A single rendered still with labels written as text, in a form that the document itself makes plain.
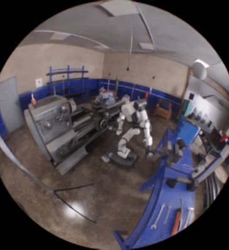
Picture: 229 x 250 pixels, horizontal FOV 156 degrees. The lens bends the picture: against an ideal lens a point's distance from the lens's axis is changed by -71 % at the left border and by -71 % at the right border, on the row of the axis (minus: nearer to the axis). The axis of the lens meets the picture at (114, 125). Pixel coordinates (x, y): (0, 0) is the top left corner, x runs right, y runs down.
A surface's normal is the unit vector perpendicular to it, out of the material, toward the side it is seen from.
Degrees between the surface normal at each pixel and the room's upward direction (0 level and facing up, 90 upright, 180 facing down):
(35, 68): 90
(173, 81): 90
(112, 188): 0
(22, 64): 90
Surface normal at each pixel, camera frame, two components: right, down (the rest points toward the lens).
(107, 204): 0.11, -0.83
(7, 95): 0.85, 0.37
